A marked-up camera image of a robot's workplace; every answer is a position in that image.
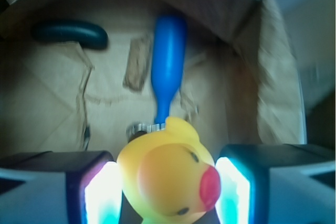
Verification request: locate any glowing gel gripper left finger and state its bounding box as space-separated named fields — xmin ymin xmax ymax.
xmin=1 ymin=151 xmax=122 ymax=223

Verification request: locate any brown wood bark piece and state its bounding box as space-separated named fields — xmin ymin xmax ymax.
xmin=123 ymin=34 xmax=153 ymax=92

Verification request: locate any blue plastic bowling pin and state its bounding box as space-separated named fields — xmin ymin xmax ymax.
xmin=151 ymin=16 xmax=187 ymax=124

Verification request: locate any dark green curved cucumber toy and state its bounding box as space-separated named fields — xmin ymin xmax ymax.
xmin=30 ymin=19 xmax=108 ymax=50

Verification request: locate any yellow rubber duck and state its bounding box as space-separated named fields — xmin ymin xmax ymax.
xmin=117 ymin=116 xmax=221 ymax=223

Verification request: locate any glowing gel gripper right finger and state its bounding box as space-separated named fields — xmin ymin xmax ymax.
xmin=215 ymin=144 xmax=335 ymax=223

